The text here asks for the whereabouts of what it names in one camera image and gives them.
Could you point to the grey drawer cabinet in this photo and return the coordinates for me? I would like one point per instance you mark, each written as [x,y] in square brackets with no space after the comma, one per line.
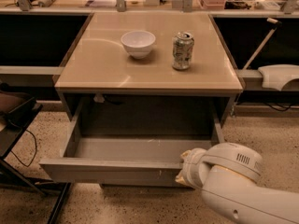
[101,70]

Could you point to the white robot base shoulder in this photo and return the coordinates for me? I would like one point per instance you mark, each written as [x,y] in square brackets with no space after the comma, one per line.
[278,75]

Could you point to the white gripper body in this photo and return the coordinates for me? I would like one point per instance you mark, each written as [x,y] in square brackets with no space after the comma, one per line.
[191,168]

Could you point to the grey top drawer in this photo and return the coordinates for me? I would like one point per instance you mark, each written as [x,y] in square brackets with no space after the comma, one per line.
[136,142]

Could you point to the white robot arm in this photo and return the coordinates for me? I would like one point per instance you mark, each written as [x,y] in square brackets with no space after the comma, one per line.
[227,176]

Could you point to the crushed soda can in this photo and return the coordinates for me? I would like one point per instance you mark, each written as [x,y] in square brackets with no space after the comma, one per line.
[183,43]

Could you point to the white ceramic bowl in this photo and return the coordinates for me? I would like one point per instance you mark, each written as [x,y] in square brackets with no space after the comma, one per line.
[138,44]

